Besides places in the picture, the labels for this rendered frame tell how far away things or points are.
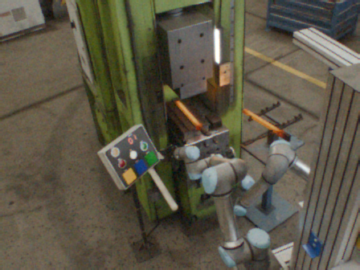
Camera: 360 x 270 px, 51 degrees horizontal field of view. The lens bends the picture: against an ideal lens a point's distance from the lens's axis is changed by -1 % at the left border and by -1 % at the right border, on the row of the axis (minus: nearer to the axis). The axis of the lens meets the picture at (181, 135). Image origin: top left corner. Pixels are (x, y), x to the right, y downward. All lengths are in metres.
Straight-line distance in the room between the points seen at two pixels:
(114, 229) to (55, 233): 0.53
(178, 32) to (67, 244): 2.06
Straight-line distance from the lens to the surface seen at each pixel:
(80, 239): 3.51
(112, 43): 2.80
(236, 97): 3.03
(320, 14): 6.05
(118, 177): 2.40
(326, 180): 1.56
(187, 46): 2.42
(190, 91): 2.57
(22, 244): 3.68
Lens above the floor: 2.69
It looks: 39 degrees down
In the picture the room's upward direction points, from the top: 5 degrees counter-clockwise
